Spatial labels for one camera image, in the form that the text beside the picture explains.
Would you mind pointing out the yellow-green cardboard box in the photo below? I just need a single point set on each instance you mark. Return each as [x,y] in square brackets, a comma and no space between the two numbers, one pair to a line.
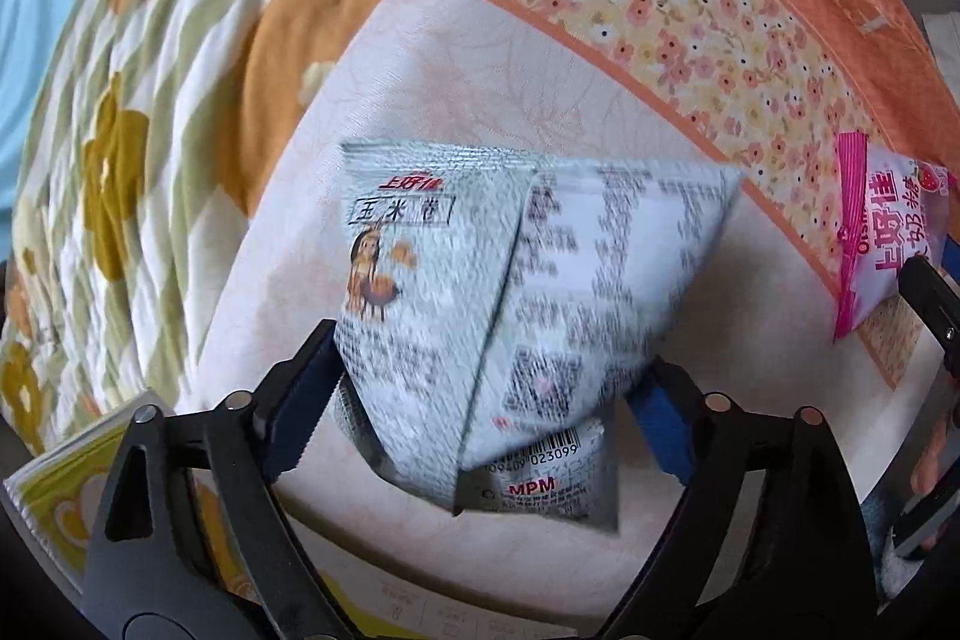
[60,505]

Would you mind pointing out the pink snack packet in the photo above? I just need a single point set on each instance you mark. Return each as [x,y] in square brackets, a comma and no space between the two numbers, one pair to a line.
[877,220]

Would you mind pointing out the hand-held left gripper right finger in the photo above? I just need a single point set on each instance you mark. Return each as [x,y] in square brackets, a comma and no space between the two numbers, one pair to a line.
[664,430]

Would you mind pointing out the white barcode snack packet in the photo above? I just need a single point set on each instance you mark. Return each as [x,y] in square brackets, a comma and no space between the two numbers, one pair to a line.
[547,482]

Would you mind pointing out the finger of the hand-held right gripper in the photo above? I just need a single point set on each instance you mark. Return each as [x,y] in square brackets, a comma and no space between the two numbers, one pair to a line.
[930,302]

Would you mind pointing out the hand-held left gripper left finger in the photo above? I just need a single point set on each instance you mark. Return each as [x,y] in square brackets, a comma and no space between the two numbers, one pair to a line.
[296,415]

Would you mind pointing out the floral striped blanket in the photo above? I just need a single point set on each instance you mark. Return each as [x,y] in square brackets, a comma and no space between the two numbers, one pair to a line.
[187,48]

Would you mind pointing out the person's right hand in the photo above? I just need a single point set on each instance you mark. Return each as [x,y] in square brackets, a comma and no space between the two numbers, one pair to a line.
[926,479]

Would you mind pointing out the orange floral cloth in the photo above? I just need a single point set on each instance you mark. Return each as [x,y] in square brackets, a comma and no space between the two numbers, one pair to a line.
[450,85]

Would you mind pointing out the light blue cloth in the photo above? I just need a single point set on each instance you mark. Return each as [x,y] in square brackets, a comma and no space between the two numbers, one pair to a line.
[45,10]

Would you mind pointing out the white snack packet brown figure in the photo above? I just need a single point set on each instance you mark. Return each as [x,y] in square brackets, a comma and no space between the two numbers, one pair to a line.
[585,280]

